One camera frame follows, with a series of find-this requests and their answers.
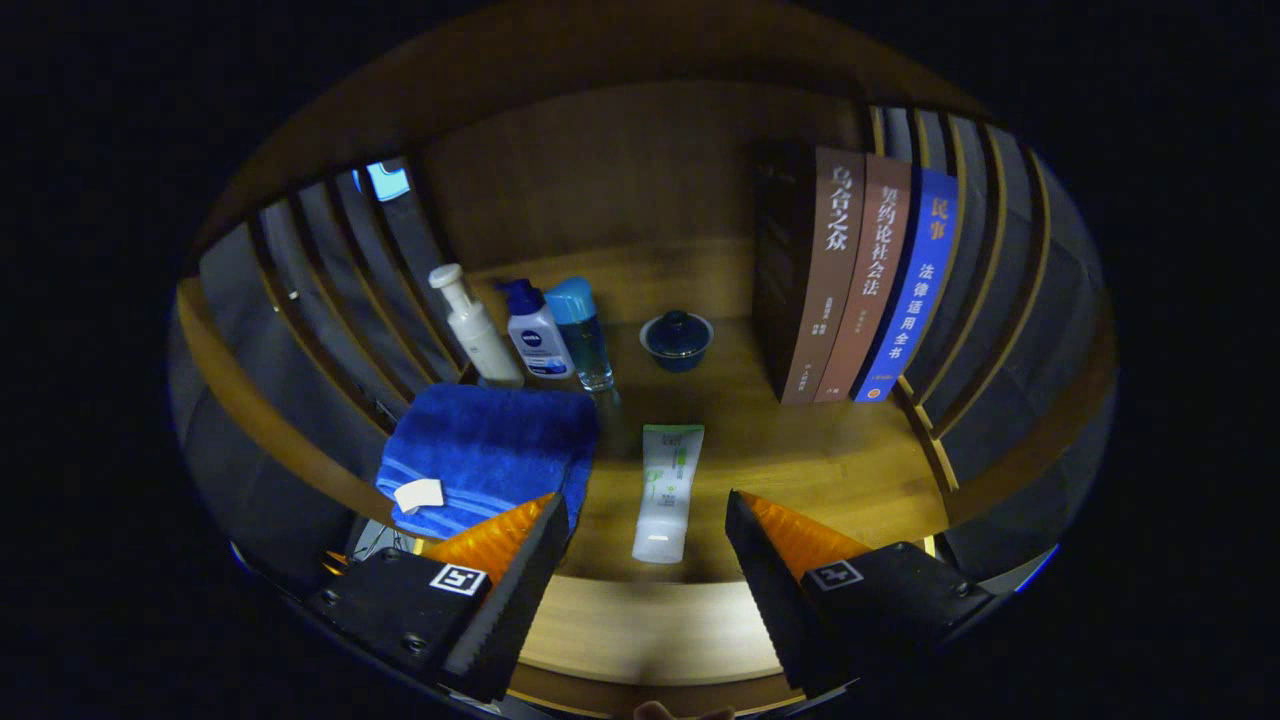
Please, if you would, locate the white lotion bottle blue cap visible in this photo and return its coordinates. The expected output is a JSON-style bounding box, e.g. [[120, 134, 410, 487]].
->
[[500, 278, 577, 381]]

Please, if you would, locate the blue book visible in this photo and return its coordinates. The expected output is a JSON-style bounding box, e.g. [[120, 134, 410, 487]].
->
[[853, 168, 959, 404]]

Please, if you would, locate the dark teal lidded cup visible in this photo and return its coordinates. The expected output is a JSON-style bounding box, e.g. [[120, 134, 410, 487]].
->
[[640, 310, 715, 374]]

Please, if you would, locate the clear bottle with blue cap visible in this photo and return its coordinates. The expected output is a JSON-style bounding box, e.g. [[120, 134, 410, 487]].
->
[[545, 277, 616, 393]]

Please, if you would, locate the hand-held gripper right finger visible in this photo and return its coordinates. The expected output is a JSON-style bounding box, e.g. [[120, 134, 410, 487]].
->
[[725, 489, 1001, 699]]

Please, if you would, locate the white pump bottle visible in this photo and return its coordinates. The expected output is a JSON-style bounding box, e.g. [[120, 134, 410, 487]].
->
[[429, 263, 525, 389]]

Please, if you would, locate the reddish brown book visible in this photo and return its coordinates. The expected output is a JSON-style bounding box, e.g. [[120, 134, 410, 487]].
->
[[815, 155, 913, 404]]

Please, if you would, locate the folded blue towel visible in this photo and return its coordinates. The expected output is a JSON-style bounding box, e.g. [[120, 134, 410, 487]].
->
[[376, 383, 599, 541]]

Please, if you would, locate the wooden countertop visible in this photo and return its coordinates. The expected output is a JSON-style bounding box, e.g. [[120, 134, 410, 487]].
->
[[380, 240, 951, 586]]

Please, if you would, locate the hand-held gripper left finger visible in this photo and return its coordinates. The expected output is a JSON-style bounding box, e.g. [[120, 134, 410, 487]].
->
[[305, 492, 571, 704]]

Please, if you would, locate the dark brown book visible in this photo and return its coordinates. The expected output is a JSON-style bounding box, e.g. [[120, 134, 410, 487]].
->
[[752, 140, 866, 406]]

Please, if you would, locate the white and green tube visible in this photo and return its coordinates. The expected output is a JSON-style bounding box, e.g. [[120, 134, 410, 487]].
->
[[631, 424, 706, 565]]

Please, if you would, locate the wooden cabinet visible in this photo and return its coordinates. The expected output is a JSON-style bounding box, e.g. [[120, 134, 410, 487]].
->
[[168, 5, 1116, 719]]

